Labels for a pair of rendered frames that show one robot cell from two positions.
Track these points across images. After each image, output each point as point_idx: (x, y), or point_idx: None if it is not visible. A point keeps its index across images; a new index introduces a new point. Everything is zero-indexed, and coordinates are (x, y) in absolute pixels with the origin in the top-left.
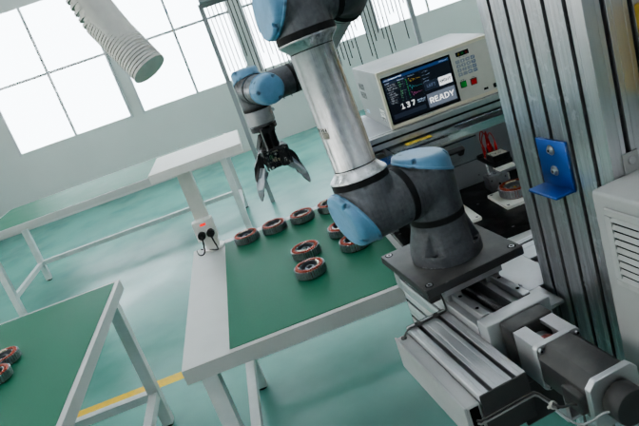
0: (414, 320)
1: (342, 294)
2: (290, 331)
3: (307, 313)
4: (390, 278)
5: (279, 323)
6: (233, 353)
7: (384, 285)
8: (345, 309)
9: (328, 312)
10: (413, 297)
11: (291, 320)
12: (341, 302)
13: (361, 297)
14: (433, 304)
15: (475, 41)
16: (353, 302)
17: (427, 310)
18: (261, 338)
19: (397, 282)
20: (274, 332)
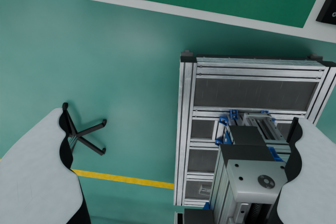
0: (219, 148)
1: None
2: (124, 5)
3: None
4: None
5: None
6: None
7: (261, 11)
8: (197, 18)
9: (177, 8)
10: (223, 186)
11: None
12: (200, 2)
13: (225, 12)
14: (220, 219)
15: None
16: (211, 14)
17: (219, 200)
18: None
19: (228, 167)
20: None
